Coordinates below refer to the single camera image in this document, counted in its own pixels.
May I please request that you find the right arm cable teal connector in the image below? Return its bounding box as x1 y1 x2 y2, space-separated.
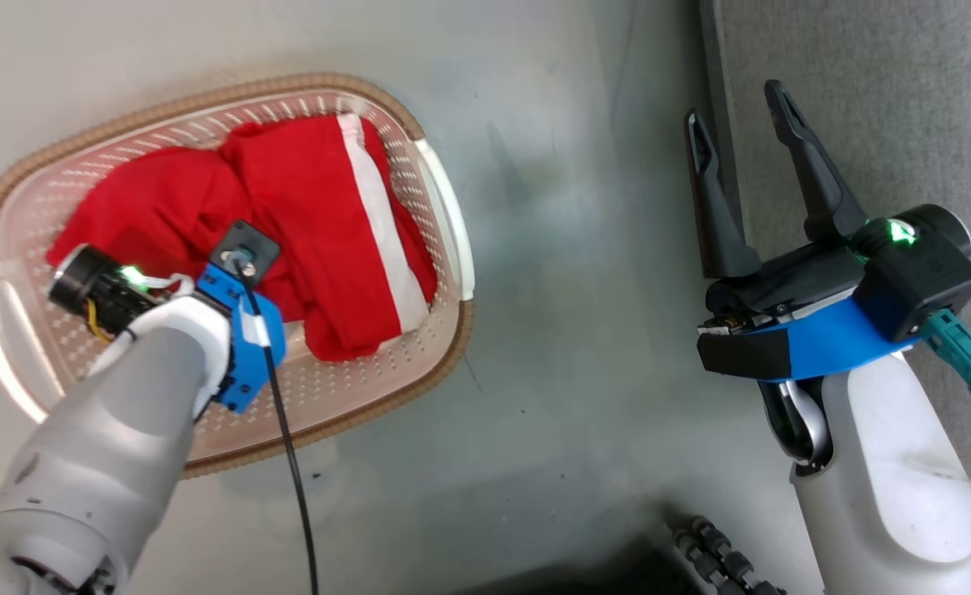
921 310 971 488

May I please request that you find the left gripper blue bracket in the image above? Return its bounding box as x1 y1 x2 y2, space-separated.
47 244 288 414

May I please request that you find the grey fabric sofa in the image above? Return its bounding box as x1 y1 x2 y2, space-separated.
697 0 971 538

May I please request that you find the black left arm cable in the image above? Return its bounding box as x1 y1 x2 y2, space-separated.
233 252 321 595

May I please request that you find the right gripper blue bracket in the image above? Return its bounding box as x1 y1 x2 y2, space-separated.
683 80 971 383

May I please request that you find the white laundry basket brown rim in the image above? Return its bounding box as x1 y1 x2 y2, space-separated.
0 73 476 480

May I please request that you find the black corrugated hose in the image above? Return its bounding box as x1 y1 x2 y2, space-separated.
669 516 788 595

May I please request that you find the red garment with white stripe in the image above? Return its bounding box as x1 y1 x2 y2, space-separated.
45 113 439 363

